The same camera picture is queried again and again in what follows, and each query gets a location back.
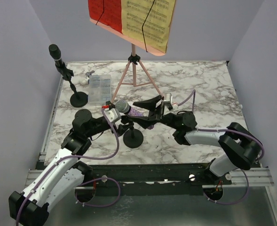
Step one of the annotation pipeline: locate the black microphone stand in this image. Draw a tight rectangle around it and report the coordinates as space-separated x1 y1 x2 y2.
55 60 88 108
123 128 143 148

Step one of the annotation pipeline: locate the purple glitter microphone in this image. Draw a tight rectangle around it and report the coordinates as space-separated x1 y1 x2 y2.
115 99 143 118

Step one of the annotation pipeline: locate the yellow sheet music page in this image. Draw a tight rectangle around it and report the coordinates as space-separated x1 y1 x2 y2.
121 0 176 55

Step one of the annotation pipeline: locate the pink music stand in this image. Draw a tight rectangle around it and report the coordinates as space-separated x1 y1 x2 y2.
87 0 176 97

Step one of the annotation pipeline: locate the red sheet music page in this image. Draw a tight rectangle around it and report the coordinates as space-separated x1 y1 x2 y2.
88 0 122 33

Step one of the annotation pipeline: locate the black microphone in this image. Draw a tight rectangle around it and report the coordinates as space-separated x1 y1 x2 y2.
48 44 64 67

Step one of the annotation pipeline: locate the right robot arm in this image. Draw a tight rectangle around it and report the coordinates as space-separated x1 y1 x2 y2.
131 95 264 185

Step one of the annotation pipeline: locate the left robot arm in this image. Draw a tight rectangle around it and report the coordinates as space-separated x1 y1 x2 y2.
8 108 133 226

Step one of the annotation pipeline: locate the clear plastic parts box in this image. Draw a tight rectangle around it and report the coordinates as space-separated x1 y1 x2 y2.
88 74 111 105

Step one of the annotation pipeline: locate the white and grey small fitting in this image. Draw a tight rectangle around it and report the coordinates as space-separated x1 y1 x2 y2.
81 70 95 86

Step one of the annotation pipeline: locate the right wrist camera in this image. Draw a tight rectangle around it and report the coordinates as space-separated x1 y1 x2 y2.
163 93 179 111

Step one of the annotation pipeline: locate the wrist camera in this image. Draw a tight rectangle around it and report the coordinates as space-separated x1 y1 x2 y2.
163 93 179 111
102 105 121 123

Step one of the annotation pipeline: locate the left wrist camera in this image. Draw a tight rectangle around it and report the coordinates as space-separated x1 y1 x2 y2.
102 105 121 123

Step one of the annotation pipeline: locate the aluminium frame rail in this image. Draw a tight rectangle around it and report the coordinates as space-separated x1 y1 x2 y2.
24 159 274 201

